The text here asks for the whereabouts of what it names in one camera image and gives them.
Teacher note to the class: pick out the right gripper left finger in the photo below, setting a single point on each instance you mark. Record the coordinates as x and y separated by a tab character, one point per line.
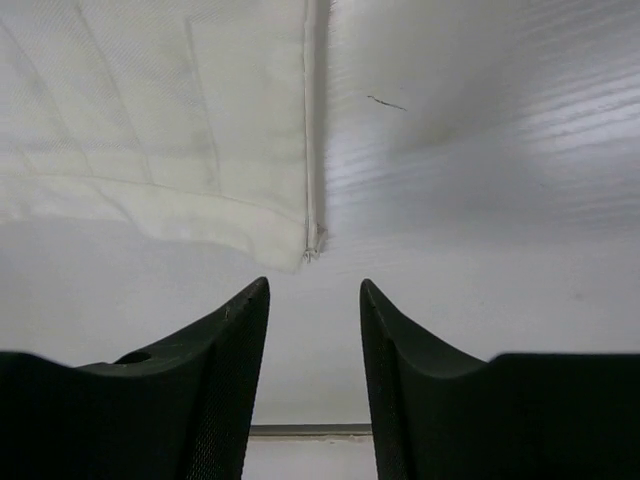
179	408

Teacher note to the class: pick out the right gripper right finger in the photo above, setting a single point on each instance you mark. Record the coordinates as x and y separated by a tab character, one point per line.
440	413

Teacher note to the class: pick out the white fabric skirt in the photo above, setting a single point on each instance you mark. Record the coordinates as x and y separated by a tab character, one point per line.
193	121

